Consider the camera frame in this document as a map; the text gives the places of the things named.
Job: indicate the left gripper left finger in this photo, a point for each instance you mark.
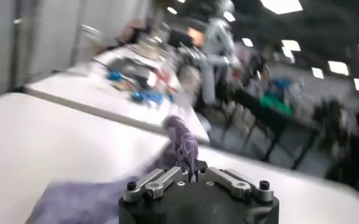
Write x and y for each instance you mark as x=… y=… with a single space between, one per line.
x=158 y=182

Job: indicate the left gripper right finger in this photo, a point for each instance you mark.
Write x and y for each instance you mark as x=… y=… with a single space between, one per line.
x=234 y=184

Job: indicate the purple t-shirt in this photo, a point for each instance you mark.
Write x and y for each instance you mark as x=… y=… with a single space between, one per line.
x=183 y=143

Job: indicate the blue snack packet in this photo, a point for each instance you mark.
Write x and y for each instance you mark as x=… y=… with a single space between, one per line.
x=148 y=96
x=115 y=75

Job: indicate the black table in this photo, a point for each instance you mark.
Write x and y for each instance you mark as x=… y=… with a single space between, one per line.
x=301 y=124

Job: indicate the green cloth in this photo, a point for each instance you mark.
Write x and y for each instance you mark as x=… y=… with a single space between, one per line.
x=276 y=105

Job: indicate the white rectangular table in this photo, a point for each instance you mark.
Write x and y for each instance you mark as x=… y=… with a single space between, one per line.
x=84 y=97

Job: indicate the grey laptop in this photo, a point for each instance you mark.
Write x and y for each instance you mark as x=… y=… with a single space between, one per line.
x=130 y=67

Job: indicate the white humanoid robot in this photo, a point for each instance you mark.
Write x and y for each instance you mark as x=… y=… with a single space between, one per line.
x=218 y=39

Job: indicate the orange monitor screen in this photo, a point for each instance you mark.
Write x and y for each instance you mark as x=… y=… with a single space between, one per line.
x=196 y=36

